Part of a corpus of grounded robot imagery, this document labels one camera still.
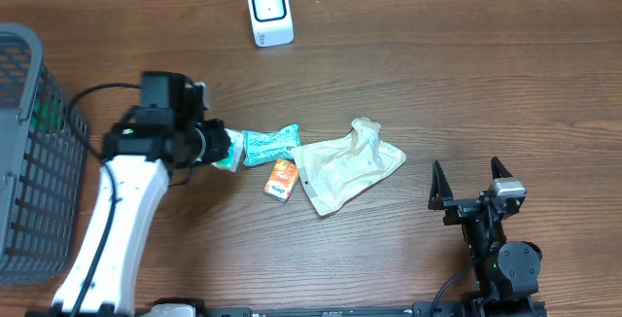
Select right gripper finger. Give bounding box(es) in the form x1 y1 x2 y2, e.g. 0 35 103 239
428 160 454 211
491 157 513 180

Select small teal tissue pack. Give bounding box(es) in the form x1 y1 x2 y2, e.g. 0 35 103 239
212 128 244 172

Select teal snack packet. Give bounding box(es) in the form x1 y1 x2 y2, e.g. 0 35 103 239
243 123 301 167

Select small orange snack packet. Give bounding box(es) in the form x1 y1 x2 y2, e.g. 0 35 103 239
264 158 299 202

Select beige plastic pouch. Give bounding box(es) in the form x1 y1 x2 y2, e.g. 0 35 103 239
292 117 406 216

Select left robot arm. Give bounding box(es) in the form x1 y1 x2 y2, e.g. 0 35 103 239
49 107 230 316

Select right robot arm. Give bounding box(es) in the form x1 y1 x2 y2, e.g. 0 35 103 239
425 158 547 316

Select white barcode scanner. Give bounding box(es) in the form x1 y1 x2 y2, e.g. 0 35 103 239
247 0 294 48

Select items inside basket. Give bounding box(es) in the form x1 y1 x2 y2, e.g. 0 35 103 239
30 100 64 134

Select grey plastic mesh basket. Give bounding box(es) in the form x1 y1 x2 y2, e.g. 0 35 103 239
1 22 88 286

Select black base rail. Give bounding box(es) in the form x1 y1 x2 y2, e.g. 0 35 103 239
23 298 550 317

